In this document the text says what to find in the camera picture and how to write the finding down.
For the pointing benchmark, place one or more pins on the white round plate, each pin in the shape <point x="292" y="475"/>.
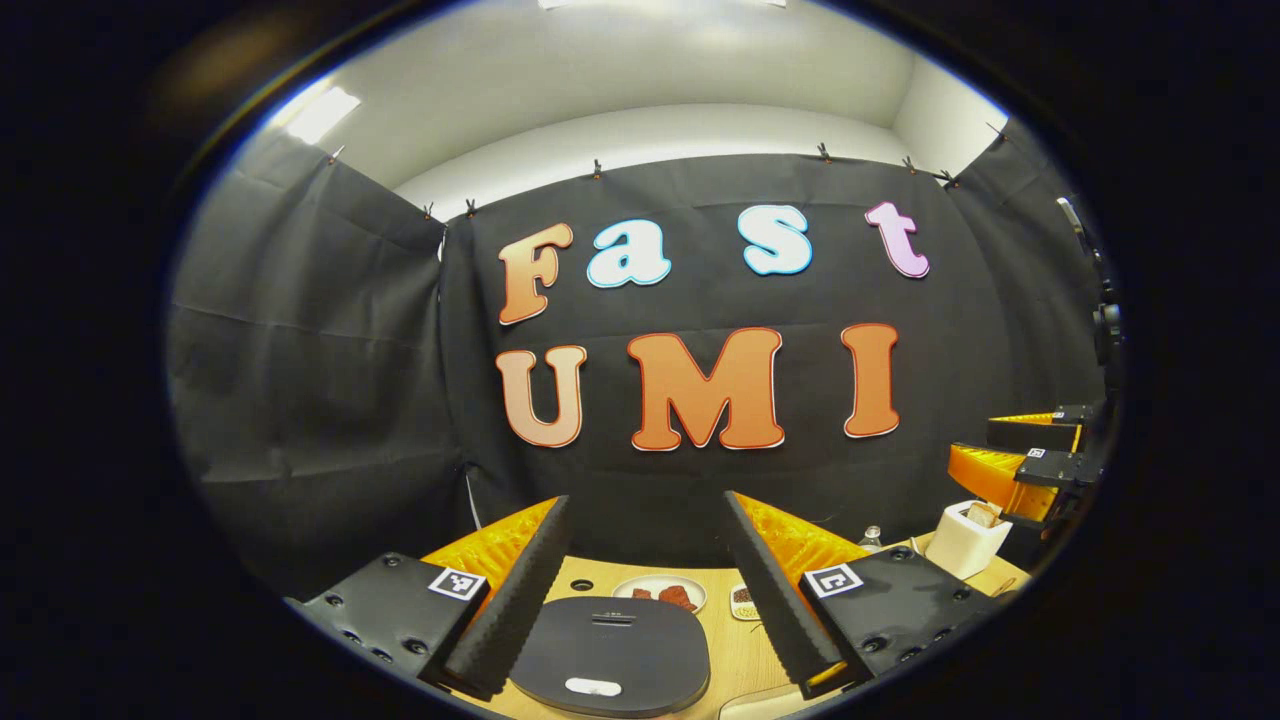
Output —
<point x="625" y="585"/>

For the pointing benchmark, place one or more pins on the black silver rice cooker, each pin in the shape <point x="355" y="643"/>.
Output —
<point x="610" y="650"/>

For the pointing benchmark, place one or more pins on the toasted bread slice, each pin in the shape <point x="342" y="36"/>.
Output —
<point x="984" y="515"/>

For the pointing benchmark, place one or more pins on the ceiling light panel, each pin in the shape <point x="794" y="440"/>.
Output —
<point x="322" y="115"/>

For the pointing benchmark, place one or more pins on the green label plastic bottle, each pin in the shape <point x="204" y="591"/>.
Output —
<point x="872" y="540"/>

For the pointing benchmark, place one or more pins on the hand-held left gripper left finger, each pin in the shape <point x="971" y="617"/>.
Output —
<point x="525" y="590"/>

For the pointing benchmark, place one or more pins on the clear plastic rice container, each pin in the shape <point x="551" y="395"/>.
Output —
<point x="760" y="705"/>

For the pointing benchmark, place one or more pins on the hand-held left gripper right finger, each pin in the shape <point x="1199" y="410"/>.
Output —
<point x="770" y="590"/>

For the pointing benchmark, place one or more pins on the white divided bean dish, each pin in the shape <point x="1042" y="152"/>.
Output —
<point x="740" y="610"/>

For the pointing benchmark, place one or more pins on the white toaster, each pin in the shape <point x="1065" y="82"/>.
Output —
<point x="965" y="550"/>

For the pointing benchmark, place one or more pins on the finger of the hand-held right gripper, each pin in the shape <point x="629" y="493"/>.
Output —
<point x="1030" y="435"/>
<point x="1060" y="468"/>

